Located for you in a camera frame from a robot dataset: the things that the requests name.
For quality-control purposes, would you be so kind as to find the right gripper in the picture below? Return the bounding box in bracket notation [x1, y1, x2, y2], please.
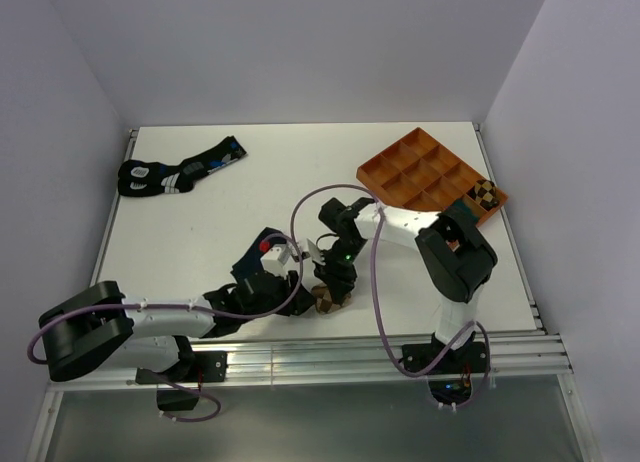
[313, 238, 367, 304]

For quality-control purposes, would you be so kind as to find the dark navy sock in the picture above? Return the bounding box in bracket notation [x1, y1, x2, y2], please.
[231, 227, 285, 283]

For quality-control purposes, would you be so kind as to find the brown argyle sock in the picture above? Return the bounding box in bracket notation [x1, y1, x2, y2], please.
[311, 283, 351, 315]

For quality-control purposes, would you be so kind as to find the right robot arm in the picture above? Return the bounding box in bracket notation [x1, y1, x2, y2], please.
[312, 197, 498, 372]

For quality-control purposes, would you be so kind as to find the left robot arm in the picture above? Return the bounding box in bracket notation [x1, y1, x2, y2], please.
[38, 270, 315, 382]

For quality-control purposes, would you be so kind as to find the orange compartment tray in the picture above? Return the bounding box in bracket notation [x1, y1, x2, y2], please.
[356, 128, 508, 225]

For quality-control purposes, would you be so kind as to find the rolled teal sock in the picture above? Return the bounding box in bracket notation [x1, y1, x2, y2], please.
[452, 198, 479, 224]

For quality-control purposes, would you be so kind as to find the rolled argyle sock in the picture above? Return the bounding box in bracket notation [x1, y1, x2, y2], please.
[468, 179, 500, 211]

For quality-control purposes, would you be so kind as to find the black sport sock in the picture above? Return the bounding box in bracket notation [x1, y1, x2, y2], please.
[117, 136, 247, 198]

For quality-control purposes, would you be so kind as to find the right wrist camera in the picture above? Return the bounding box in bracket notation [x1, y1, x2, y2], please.
[301, 239, 325, 265]

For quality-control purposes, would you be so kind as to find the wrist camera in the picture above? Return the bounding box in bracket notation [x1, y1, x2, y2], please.
[258, 237, 298, 277]
[301, 239, 325, 265]

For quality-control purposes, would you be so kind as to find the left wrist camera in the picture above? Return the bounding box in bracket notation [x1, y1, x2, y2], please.
[258, 237, 298, 277]

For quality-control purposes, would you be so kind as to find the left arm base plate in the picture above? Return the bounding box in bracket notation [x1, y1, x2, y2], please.
[135, 351, 227, 385]

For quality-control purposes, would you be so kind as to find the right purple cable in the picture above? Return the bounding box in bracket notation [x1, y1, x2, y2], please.
[288, 183, 494, 409]

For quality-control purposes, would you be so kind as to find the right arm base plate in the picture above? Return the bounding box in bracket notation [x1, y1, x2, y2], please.
[401, 342, 488, 375]

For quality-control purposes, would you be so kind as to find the aluminium rail frame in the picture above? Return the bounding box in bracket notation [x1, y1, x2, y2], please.
[29, 124, 601, 462]

